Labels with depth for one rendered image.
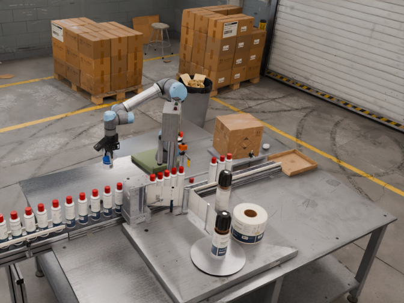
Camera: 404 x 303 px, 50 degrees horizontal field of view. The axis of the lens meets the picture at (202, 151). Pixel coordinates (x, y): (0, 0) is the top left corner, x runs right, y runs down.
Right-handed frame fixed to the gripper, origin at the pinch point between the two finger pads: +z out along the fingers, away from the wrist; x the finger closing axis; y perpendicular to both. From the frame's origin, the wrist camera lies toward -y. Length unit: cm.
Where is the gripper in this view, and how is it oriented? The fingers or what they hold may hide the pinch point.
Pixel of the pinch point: (107, 160)
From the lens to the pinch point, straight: 296.2
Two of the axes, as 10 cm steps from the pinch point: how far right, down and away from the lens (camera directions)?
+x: -6.8, -4.2, 6.0
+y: 7.3, -2.8, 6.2
